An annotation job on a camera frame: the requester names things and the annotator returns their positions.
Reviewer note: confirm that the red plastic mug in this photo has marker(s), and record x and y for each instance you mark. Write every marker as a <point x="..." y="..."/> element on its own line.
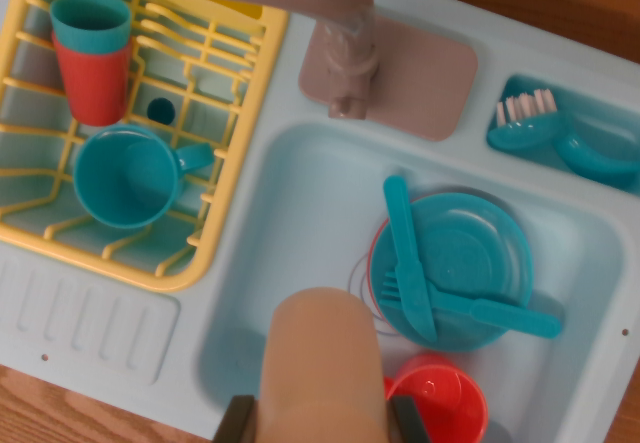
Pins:
<point x="440" y="403"/>

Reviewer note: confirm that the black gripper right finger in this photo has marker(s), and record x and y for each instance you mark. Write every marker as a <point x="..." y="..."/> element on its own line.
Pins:
<point x="407" y="423"/>

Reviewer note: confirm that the teal plastic mug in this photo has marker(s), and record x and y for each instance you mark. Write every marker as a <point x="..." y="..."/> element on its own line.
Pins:
<point x="125" y="178"/>

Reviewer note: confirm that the grey toy faucet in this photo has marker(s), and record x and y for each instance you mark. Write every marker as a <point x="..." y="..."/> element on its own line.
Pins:
<point x="425" y="78"/>

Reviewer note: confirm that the teal dish brush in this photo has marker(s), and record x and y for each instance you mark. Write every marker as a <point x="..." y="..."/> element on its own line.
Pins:
<point x="525" y="133"/>

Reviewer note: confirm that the yellow plastic dish rack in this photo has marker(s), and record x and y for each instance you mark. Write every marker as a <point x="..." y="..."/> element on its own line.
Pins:
<point x="220" y="243"/>

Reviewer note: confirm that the teal plastic knife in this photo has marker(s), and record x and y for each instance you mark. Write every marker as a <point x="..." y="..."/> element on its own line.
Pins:
<point x="400" y="223"/>

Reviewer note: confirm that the red plastic tumbler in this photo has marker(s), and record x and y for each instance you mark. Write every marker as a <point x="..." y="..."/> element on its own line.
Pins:
<point x="95" y="88"/>

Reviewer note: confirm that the teal plastic tumbler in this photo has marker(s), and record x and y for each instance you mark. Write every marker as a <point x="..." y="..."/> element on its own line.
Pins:
<point x="90" y="28"/>

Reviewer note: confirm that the light blue toy sink unit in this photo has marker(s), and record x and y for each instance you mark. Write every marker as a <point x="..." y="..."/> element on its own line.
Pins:
<point x="300" y="188"/>

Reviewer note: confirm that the beige detergent bottle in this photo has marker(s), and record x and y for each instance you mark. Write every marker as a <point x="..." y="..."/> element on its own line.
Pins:
<point x="320" y="363"/>

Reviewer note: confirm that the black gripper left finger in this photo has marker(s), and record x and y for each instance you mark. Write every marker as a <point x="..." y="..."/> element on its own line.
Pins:
<point x="237" y="423"/>

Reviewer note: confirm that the teal plastic plate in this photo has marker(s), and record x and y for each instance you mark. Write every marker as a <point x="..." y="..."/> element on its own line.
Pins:
<point x="470" y="253"/>

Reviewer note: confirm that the red plastic plate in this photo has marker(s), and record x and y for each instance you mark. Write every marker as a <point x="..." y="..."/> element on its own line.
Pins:
<point x="369" y="263"/>

